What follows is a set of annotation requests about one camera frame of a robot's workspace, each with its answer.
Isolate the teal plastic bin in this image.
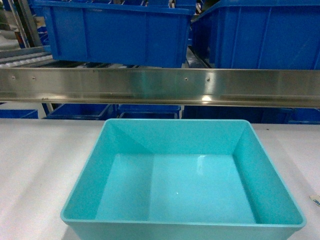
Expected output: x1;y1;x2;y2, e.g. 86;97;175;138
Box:
60;119;306;240

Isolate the blue bin upper left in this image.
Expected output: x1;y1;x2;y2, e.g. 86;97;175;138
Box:
35;0;194;68

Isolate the blue bin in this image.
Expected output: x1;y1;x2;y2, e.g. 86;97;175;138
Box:
192;0;320;70
35;0;194;68

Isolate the blue bin upper right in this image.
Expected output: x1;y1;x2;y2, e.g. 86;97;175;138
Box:
192;0;320;70

